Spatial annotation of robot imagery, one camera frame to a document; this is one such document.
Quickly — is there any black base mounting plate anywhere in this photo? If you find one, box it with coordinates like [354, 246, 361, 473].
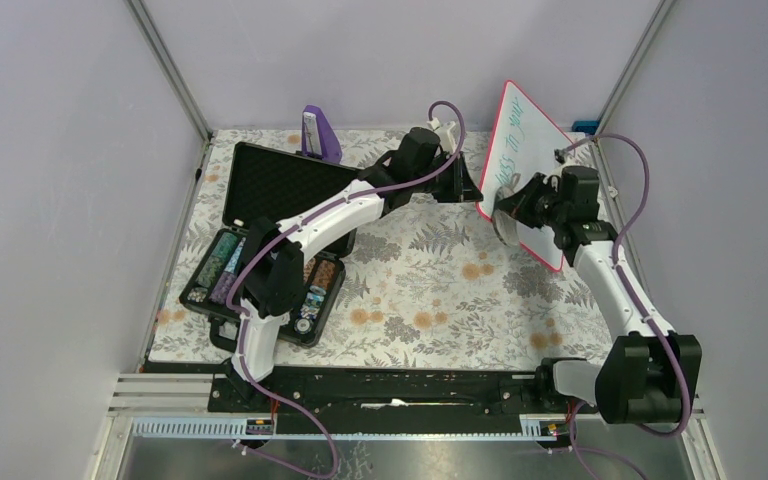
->
[208, 366, 576, 436]

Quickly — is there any black poker chip case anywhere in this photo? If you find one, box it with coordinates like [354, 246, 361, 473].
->
[179, 142, 358, 352]

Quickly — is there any blue corner block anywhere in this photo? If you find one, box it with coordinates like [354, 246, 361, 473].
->
[571, 120, 600, 136]

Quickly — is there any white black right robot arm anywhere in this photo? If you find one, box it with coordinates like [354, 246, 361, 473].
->
[492, 166, 702, 436]

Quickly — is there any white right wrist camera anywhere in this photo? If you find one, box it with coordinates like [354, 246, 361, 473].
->
[547, 148, 578, 182]

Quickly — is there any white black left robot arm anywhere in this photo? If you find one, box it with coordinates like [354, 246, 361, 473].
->
[226, 119, 480, 411]

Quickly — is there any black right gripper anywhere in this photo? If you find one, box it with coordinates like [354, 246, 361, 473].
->
[498, 174, 568, 230]

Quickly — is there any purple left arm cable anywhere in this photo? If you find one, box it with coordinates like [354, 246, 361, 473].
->
[224, 100, 467, 480]

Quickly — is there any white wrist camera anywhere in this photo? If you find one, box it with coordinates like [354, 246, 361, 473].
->
[547, 148, 578, 182]
[426, 117, 460, 155]

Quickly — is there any purple metronome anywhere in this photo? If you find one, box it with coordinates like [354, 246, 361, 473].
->
[300, 105, 343, 164]

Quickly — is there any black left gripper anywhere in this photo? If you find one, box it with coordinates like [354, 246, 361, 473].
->
[412, 152, 483, 204]

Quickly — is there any pink framed whiteboard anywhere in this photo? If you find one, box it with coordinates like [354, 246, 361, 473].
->
[476, 80, 572, 272]

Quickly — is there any grey round scrubber pad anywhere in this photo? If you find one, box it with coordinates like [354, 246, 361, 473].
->
[491, 185, 520, 247]

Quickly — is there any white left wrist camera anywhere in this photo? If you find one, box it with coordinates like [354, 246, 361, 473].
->
[426, 117, 460, 155]

